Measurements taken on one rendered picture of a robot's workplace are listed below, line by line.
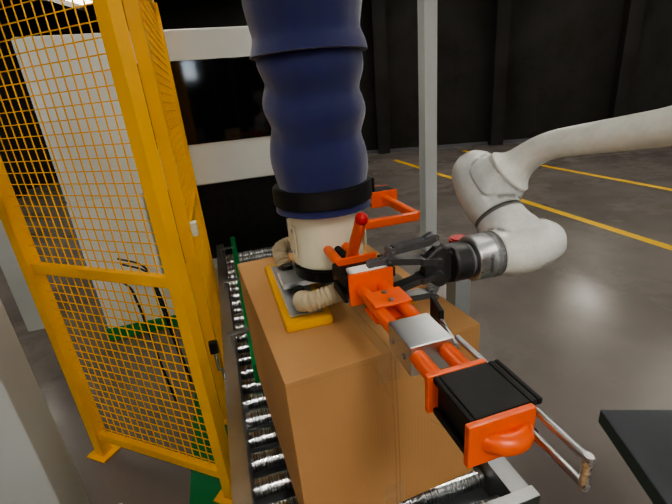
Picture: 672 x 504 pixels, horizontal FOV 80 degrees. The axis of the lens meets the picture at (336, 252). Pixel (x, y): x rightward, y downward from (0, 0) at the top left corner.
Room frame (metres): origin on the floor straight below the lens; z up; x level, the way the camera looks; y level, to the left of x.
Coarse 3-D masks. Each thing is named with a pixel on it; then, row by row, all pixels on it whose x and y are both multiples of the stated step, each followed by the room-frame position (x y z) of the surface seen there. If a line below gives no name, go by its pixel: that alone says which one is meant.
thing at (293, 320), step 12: (276, 264) 1.04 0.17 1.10; (288, 264) 0.96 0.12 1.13; (276, 276) 0.94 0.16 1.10; (276, 288) 0.88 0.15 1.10; (300, 288) 0.81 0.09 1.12; (312, 288) 0.86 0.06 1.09; (276, 300) 0.83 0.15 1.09; (288, 300) 0.81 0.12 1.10; (288, 312) 0.76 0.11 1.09; (300, 312) 0.75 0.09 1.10; (312, 312) 0.75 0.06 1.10; (324, 312) 0.75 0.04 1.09; (288, 324) 0.71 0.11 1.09; (300, 324) 0.71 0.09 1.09; (312, 324) 0.72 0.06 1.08; (324, 324) 0.73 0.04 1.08
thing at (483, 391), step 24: (480, 360) 0.37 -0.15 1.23; (432, 384) 0.35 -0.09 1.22; (456, 384) 0.34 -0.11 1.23; (480, 384) 0.33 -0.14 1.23; (504, 384) 0.33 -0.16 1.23; (432, 408) 0.35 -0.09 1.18; (456, 408) 0.31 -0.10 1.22; (480, 408) 0.30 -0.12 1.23; (504, 408) 0.30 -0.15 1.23; (528, 408) 0.29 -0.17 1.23; (456, 432) 0.31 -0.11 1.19; (480, 432) 0.28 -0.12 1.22; (480, 456) 0.28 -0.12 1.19
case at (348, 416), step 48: (288, 336) 0.70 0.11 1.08; (336, 336) 0.68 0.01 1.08; (384, 336) 0.66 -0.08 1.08; (288, 384) 0.55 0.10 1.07; (336, 384) 0.58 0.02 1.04; (384, 384) 0.61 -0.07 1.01; (288, 432) 0.60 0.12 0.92; (336, 432) 0.58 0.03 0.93; (384, 432) 0.61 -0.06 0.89; (432, 432) 0.64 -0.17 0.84; (336, 480) 0.57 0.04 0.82; (384, 480) 0.61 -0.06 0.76; (432, 480) 0.64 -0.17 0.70
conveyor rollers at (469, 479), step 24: (240, 312) 1.84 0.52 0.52; (240, 336) 1.58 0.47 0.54; (240, 360) 1.40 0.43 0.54; (264, 408) 1.09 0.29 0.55; (264, 432) 0.99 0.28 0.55; (264, 456) 0.89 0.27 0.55; (264, 480) 0.81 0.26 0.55; (288, 480) 0.81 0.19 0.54; (456, 480) 0.76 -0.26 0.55; (480, 480) 0.76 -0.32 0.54
